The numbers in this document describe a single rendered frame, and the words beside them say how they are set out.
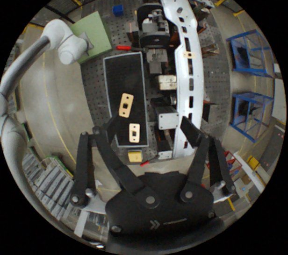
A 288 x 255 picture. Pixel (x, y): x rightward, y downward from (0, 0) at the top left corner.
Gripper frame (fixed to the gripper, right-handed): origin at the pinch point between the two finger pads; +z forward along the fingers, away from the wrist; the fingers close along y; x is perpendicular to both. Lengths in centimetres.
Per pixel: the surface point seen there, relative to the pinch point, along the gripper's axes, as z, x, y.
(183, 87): 32.5, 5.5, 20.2
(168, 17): 35, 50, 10
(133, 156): 14.8, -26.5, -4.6
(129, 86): 16.6, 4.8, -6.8
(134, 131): 15.3, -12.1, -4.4
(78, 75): 134, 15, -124
